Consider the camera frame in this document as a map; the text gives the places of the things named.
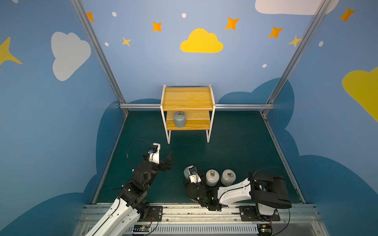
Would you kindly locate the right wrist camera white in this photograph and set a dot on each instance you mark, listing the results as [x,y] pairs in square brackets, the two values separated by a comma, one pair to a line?
[195,178]

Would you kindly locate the white frame wooden shelf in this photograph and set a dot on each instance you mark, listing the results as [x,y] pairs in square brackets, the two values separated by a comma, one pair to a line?
[185,96]

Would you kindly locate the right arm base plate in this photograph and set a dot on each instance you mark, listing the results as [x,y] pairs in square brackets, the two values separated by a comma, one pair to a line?
[251,213]

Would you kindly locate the floor rail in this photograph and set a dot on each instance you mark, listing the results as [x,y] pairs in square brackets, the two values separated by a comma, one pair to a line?
[109,131]
[283,158]

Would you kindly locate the right controller board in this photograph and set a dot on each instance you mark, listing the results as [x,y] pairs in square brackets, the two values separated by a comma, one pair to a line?
[264,230]

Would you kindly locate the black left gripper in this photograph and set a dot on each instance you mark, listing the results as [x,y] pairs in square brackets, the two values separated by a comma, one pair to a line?
[164,164]

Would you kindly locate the controller board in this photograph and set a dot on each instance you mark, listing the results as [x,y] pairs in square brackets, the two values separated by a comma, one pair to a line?
[141,229]
[264,230]

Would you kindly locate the horizontal aluminium rail back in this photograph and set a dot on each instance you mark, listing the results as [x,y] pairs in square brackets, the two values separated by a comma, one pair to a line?
[198,107]

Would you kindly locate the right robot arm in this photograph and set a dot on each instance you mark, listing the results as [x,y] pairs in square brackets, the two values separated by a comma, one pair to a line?
[268,191]

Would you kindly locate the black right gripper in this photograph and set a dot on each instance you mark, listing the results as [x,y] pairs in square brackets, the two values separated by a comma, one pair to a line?
[191,184]

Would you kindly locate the grey-blue tea canister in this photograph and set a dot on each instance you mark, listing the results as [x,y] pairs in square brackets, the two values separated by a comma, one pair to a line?
[190,170]
[180,119]

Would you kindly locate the left vertical aluminium post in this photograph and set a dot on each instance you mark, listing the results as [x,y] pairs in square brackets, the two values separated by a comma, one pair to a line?
[86,23]

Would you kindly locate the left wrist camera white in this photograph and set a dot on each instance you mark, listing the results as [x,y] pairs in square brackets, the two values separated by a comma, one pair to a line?
[154,153]

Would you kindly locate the left controller board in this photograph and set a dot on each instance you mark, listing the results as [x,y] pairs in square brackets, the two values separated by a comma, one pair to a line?
[141,229]

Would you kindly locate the right side floor rail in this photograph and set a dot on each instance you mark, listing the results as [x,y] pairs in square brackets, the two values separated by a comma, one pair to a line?
[283,158]

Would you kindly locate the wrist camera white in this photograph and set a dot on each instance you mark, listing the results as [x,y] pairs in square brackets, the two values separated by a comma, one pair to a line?
[154,153]
[195,178]

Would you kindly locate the left side floor rail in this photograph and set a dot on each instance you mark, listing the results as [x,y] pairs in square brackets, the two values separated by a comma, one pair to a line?
[109,131]

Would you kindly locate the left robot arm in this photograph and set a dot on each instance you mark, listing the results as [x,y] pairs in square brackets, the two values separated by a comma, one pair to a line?
[130,205]

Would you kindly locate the right vertical aluminium post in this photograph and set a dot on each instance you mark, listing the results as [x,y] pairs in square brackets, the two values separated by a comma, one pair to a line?
[300,49]

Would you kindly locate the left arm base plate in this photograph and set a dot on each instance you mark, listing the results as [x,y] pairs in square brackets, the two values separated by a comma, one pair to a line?
[152,213]

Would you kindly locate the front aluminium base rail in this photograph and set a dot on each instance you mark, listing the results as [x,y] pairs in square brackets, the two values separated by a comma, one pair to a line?
[194,220]

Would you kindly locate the vertical aluminium post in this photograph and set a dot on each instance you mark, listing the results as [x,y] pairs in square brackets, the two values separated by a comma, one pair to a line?
[86,23]
[300,49]

